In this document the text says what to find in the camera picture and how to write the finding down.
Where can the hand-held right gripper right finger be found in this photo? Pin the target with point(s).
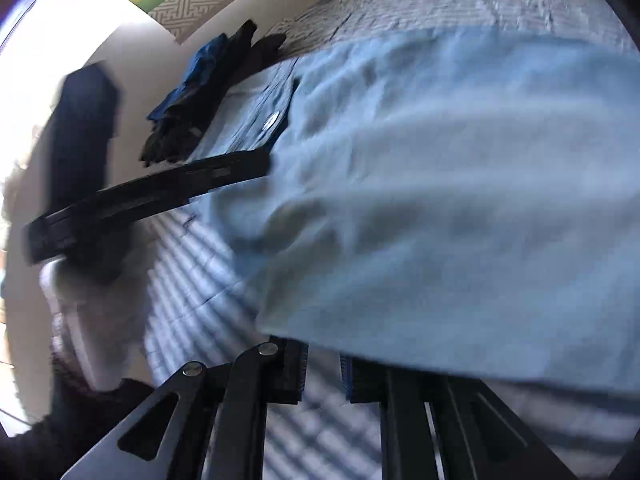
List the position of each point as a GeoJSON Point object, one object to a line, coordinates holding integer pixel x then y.
{"type": "Point", "coordinates": [357, 382]}

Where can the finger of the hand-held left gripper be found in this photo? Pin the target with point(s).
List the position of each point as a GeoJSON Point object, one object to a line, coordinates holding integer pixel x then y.
{"type": "Point", "coordinates": [200, 180]}

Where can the blue white striped bed quilt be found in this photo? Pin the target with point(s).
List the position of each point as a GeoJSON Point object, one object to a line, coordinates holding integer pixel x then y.
{"type": "Point", "coordinates": [210, 285]}

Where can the person's left forearm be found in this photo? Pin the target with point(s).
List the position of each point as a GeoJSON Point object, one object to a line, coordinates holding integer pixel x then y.
{"type": "Point", "coordinates": [60, 425]}

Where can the light blue denim shirt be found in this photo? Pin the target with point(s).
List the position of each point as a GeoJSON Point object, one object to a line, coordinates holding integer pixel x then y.
{"type": "Point", "coordinates": [425, 210]}

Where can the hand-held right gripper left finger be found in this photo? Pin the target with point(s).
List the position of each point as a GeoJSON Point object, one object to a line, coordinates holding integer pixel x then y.
{"type": "Point", "coordinates": [295, 375]}

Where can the blue folded garment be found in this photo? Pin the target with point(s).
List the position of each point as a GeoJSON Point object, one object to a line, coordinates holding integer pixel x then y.
{"type": "Point", "coordinates": [195, 75]}

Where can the person's left hand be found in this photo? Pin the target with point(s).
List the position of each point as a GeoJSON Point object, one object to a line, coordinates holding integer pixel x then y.
{"type": "Point", "coordinates": [100, 320]}

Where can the black folded garment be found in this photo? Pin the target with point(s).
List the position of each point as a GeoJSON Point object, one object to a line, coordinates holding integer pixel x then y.
{"type": "Point", "coordinates": [240, 65]}

